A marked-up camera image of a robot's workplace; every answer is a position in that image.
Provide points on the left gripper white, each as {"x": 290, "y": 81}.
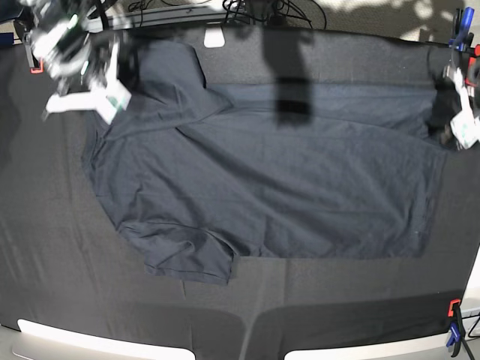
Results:
{"x": 453, "y": 96}

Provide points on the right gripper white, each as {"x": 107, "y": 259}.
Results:
{"x": 83, "y": 68}

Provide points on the black t-shirt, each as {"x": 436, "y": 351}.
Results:
{"x": 193, "y": 175}

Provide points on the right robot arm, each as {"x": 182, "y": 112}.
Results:
{"x": 69, "y": 18}

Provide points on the orange clamp top right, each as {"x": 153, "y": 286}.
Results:
{"x": 472, "y": 74}

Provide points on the blue clamp top right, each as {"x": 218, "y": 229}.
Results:
{"x": 460, "y": 33}

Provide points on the orange clamp top left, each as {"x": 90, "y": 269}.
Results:
{"x": 35, "y": 66}

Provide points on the white tab on table edge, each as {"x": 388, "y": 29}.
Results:
{"x": 214, "y": 36}

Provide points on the black table cover cloth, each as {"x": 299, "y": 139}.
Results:
{"x": 64, "y": 265}

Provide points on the orange blue clamp bottom right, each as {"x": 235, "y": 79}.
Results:
{"x": 457, "y": 333}

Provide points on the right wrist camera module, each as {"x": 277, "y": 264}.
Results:
{"x": 115, "y": 98}

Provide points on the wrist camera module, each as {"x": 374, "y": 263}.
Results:
{"x": 115, "y": 98}
{"x": 465, "y": 128}

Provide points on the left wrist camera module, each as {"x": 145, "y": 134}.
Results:
{"x": 465, "y": 128}

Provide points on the aluminium frame rail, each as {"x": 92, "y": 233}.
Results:
{"x": 165, "y": 16}

